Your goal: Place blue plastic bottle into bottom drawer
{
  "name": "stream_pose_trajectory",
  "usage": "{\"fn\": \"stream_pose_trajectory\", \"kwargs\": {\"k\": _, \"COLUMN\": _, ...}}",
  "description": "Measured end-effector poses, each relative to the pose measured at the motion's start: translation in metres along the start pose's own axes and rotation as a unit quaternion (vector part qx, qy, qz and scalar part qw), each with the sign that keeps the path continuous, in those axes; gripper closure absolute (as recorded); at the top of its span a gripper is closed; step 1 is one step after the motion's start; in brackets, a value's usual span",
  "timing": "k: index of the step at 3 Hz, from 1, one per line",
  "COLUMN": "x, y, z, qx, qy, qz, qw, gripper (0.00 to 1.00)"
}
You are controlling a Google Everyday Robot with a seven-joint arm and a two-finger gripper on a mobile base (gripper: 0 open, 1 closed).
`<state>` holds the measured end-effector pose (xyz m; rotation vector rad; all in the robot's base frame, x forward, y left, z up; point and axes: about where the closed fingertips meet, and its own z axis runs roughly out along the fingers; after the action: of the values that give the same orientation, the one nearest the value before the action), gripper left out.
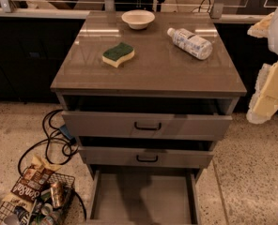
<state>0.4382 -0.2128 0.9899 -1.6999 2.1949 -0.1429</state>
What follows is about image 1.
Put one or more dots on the grey middle drawer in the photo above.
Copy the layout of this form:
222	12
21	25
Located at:
145	157

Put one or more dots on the green and yellow sponge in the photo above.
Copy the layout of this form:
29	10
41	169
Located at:
117	55

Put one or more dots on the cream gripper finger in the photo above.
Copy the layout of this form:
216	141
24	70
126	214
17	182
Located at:
264	102
261	28

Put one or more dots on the blue power plug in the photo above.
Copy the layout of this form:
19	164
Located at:
65	132

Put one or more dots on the bronze drink can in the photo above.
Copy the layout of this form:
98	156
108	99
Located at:
57	194

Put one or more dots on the clear plastic water bottle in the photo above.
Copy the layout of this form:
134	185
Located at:
191	43

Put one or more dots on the grey bottom drawer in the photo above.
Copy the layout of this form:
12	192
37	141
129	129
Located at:
139	196

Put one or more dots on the grey drawer cabinet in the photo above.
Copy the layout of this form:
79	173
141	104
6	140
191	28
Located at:
160	78

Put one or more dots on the white ceramic bowl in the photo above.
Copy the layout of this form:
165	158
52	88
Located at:
138	19

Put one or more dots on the grey drawer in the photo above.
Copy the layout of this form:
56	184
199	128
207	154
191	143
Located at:
139	196
147	125
145	157

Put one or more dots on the grey top drawer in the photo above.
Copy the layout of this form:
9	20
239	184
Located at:
147	125

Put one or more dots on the black wire basket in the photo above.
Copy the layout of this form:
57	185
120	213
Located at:
16	215

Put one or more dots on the brown snack bag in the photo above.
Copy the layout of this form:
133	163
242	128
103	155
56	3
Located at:
31	183

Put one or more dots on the silver can top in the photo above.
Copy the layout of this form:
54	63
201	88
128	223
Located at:
46	209

